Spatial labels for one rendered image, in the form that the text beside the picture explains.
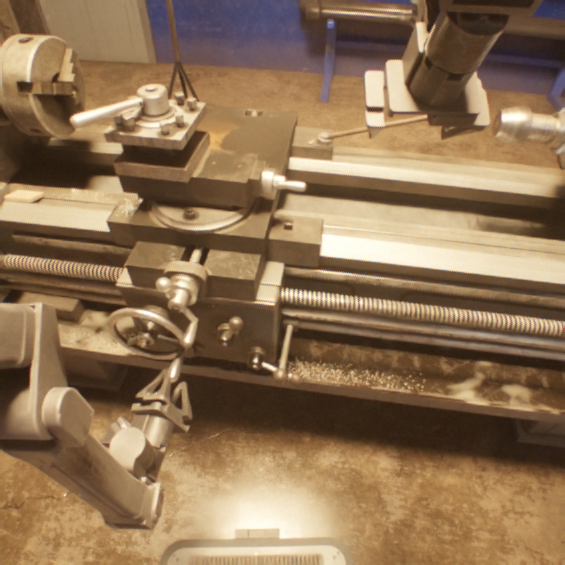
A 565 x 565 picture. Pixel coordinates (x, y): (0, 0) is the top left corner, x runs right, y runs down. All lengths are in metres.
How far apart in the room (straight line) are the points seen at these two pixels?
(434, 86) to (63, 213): 1.02
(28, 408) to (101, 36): 4.45
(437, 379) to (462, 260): 0.45
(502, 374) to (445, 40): 1.20
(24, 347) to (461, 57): 0.47
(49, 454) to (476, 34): 0.55
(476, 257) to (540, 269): 0.16
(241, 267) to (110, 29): 3.92
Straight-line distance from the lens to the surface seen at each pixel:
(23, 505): 1.82
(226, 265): 0.96
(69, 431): 0.46
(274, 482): 1.62
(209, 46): 4.41
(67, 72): 1.32
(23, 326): 0.43
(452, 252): 1.11
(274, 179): 0.96
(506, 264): 1.15
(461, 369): 1.46
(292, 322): 1.16
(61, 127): 1.32
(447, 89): 0.48
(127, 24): 4.59
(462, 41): 0.44
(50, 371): 0.45
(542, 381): 1.56
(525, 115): 1.15
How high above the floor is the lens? 1.56
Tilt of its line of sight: 48 degrees down
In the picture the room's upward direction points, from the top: 1 degrees clockwise
